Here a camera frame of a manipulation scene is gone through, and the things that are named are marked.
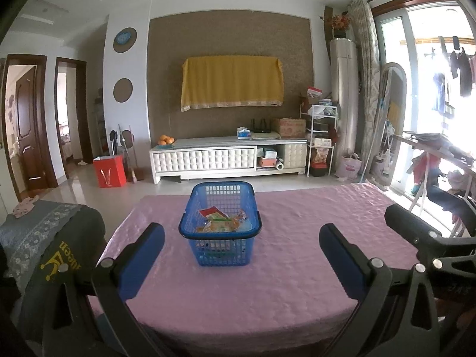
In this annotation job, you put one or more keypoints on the round wall plaque blue centre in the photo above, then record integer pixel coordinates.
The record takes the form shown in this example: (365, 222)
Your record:
(125, 39)

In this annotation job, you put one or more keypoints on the hanging clothes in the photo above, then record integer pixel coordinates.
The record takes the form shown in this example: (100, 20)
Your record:
(463, 70)

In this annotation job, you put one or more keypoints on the orange snack packet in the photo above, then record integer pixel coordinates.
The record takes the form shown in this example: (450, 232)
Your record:
(219, 226)

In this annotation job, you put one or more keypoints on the white tufted cabinet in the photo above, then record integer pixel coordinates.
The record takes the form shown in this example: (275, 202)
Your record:
(204, 160)

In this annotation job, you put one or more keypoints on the paper towel roll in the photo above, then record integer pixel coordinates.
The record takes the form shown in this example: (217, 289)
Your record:
(279, 166)

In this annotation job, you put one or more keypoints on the blue plastic basket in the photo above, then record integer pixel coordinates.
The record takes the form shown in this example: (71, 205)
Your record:
(223, 253)

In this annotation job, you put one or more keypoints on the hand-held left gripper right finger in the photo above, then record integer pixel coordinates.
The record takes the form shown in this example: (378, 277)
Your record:
(340, 260)

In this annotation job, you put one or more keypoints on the small pink cloth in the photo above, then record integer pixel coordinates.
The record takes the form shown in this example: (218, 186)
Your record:
(25, 208)

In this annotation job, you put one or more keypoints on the standing air conditioner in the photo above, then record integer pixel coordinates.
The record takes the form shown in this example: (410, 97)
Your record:
(344, 96)

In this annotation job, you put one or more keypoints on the dark chair cover yellow print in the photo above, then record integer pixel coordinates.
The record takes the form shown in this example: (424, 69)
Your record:
(55, 297)

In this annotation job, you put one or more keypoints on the brown wooden door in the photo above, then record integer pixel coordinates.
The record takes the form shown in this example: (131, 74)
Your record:
(29, 126)

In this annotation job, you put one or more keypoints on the pink tablecloth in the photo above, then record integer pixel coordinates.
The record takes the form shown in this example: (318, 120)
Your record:
(282, 267)

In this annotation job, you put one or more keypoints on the plain round wall plaque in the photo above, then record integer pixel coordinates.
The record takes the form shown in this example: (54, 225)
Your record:
(123, 90)

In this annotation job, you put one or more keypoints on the black router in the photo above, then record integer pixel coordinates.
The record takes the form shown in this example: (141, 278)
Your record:
(260, 128)

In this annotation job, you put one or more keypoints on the blue tissue box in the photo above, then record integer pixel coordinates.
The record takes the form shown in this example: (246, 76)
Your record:
(244, 134)

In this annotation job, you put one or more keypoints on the plate of oranges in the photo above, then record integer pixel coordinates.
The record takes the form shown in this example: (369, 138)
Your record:
(166, 140)

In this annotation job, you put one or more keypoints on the yellow cloth cover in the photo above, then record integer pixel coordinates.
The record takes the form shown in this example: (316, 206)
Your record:
(232, 81)

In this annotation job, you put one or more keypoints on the red paper bag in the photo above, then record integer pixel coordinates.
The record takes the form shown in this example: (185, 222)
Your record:
(109, 173)

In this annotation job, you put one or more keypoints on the patterned curtain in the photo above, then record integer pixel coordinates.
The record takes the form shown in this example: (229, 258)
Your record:
(366, 81)

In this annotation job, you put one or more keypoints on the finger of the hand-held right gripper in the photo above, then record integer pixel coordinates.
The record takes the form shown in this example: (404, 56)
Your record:
(407, 219)

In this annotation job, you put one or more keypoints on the arched standing mirror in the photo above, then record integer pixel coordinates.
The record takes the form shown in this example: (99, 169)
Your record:
(394, 119)

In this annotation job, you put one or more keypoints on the red white box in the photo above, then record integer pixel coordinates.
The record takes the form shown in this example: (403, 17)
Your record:
(314, 95)

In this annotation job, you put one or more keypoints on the vase of dried flowers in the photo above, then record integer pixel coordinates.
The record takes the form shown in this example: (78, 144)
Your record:
(341, 22)

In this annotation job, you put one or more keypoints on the orange box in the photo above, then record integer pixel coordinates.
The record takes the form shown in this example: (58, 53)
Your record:
(267, 161)

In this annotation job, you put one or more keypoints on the cardboard box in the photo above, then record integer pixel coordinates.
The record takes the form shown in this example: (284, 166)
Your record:
(290, 128)

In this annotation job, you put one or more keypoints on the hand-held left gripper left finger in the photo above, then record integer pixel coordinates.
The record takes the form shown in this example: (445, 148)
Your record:
(143, 260)

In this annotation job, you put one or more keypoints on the clothes drying rack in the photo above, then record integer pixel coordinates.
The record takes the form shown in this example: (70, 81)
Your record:
(435, 148)

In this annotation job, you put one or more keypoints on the grey lace cloth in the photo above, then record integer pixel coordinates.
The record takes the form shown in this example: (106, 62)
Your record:
(33, 227)

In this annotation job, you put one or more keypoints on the pink white shopping bag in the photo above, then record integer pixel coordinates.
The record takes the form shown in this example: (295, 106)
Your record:
(348, 166)

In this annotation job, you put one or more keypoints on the broom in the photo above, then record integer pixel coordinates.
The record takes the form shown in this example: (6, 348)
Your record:
(132, 156)

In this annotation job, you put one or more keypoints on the teal box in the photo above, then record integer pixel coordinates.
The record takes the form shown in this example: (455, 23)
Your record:
(270, 152)

